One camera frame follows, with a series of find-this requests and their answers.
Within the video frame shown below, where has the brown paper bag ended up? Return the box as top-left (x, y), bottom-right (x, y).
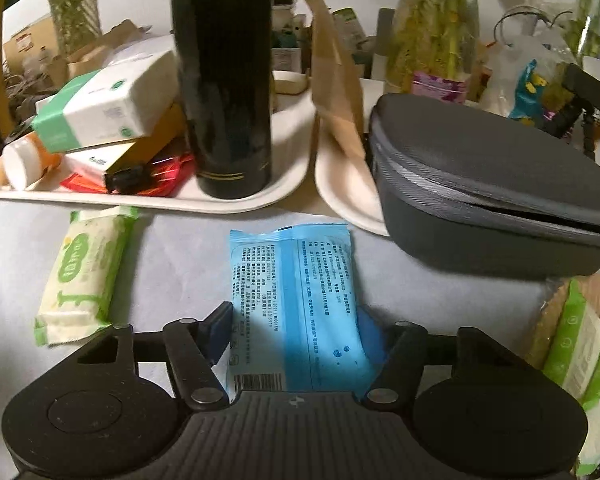
top-left (285, 0), bottom-right (367, 171)

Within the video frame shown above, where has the green wipes packet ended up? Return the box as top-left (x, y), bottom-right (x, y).
top-left (32, 205), bottom-right (141, 348)

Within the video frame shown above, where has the round-cornered white tray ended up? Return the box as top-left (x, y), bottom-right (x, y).
top-left (314, 105), bottom-right (396, 238)

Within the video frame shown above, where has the blue wipes packet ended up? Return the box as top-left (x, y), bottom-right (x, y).
top-left (226, 222), bottom-right (381, 396)

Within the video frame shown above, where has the large green white packet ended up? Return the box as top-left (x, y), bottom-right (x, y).
top-left (542, 277), bottom-right (600, 476)

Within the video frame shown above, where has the white handled plastic bag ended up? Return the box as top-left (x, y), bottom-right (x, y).
top-left (480, 5), bottom-right (581, 121)

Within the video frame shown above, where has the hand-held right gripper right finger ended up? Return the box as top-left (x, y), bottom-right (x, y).
top-left (357, 305), bottom-right (541, 408)

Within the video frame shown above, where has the red foil packet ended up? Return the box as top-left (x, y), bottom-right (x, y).
top-left (60, 152), bottom-right (196, 196)

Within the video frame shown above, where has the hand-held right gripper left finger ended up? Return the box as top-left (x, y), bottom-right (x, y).
top-left (75, 301), bottom-right (233, 408)

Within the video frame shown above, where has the long white tray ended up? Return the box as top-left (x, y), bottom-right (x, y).
top-left (0, 72), bottom-right (313, 215)

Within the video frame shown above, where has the flat white printed box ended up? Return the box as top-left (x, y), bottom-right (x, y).
top-left (62, 105), bottom-right (188, 181)

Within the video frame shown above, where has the black thermos bottle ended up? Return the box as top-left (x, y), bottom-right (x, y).
top-left (169, 0), bottom-right (276, 200)

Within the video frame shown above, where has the white capped bottle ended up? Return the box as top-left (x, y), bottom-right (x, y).
top-left (2, 130), bottom-right (56, 192)

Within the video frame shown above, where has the small plain cardboard box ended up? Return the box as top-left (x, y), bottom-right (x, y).
top-left (2, 15), bottom-right (61, 76)

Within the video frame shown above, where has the glass vase with purple label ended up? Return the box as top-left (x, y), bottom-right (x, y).
top-left (384, 0), bottom-right (481, 106)

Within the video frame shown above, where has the green white tissue box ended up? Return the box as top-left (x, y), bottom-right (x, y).
top-left (31, 50), bottom-right (181, 155)

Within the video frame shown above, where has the dark grey zip case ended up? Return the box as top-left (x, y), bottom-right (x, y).
top-left (367, 92), bottom-right (600, 278)

